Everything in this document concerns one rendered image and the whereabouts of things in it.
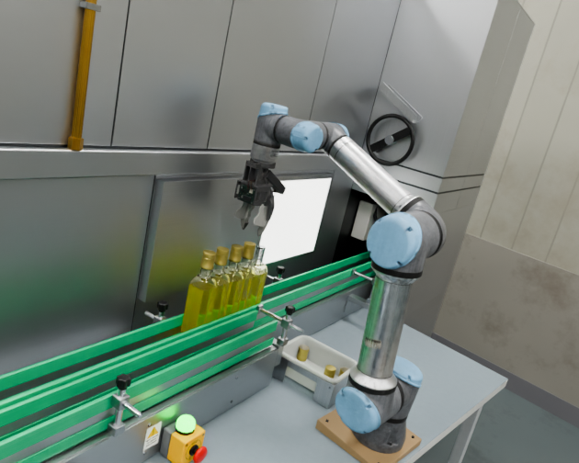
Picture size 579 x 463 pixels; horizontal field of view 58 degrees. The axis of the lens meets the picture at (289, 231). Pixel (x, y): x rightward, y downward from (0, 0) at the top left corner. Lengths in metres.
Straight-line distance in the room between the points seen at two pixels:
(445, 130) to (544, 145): 1.57
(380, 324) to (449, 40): 1.32
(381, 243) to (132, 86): 0.66
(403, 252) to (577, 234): 2.58
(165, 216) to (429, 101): 1.23
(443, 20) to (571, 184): 1.71
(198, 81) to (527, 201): 2.69
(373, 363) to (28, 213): 0.82
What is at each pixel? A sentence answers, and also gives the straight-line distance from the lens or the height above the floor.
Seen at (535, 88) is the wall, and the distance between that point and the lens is 3.74.
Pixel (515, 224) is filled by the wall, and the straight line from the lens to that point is 3.72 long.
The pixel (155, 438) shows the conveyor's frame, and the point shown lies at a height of 0.80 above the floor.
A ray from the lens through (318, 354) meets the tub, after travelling 1.76.
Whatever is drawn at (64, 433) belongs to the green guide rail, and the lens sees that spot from 1.12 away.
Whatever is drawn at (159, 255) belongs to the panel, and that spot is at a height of 1.11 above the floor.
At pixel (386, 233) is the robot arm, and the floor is 1.37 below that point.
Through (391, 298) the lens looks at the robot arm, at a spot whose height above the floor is 1.23.
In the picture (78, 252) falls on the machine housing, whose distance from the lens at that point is 1.30.
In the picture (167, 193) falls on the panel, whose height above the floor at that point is 1.29.
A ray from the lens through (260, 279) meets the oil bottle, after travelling 1.58.
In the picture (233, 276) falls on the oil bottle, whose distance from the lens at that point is 1.47.
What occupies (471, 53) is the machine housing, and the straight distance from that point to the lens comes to 2.19.
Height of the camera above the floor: 1.63
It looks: 16 degrees down
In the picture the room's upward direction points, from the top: 13 degrees clockwise
